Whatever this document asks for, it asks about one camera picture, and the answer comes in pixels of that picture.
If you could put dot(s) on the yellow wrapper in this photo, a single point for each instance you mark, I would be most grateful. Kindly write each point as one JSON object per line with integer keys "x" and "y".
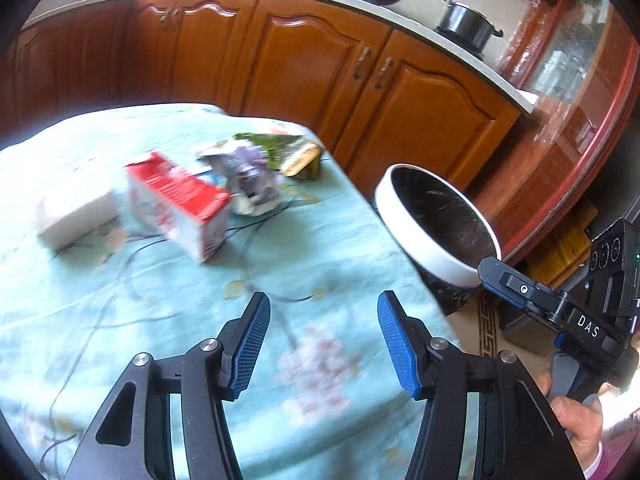
{"x": 302, "y": 162}

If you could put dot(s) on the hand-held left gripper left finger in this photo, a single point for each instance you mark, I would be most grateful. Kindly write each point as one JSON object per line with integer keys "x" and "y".
{"x": 247, "y": 350}

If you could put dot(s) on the dark grey box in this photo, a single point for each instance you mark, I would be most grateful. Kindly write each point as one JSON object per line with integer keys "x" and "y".
{"x": 525, "y": 332}

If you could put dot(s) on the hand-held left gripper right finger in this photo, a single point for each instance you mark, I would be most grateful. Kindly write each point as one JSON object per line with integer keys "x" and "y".
{"x": 402, "y": 350}

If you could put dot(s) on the patterned floor mat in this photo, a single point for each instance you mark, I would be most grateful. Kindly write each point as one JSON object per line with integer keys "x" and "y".
{"x": 480, "y": 325}

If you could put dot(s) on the white rimmed trash bin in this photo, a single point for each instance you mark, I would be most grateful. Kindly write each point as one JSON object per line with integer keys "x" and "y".
{"x": 430, "y": 255}

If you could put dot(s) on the red and white carton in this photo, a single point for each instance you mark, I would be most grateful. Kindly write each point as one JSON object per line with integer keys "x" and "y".
{"x": 175, "y": 195}

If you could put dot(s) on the crumpled printed paper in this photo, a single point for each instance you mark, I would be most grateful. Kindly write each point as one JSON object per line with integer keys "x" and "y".
{"x": 247, "y": 175}

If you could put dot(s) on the wooden kitchen base cabinets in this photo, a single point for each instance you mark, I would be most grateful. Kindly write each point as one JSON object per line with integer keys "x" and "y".
{"x": 300, "y": 60}

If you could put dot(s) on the steel stock pot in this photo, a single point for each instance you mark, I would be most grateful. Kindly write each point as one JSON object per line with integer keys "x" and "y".
{"x": 467, "y": 22}

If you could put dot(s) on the person's right hand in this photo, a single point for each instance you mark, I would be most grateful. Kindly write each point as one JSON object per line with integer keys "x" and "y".
{"x": 582, "y": 425}

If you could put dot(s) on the white cardboard box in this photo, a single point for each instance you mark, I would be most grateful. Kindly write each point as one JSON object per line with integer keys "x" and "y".
{"x": 75, "y": 215}

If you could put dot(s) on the yellow slatted crate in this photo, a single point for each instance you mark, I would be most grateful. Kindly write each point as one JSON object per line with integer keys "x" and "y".
{"x": 562, "y": 245}

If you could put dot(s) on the person's right forearm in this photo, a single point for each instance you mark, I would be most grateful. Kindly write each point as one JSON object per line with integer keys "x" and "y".
{"x": 617, "y": 460}

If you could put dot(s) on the white crumpled tissue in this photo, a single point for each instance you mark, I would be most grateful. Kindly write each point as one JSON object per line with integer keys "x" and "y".
{"x": 210, "y": 152}

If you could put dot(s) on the wooden framed glass door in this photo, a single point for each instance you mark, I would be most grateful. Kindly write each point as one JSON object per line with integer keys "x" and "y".
{"x": 560, "y": 110}

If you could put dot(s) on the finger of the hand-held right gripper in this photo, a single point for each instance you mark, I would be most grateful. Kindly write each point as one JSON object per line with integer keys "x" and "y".
{"x": 520, "y": 290}

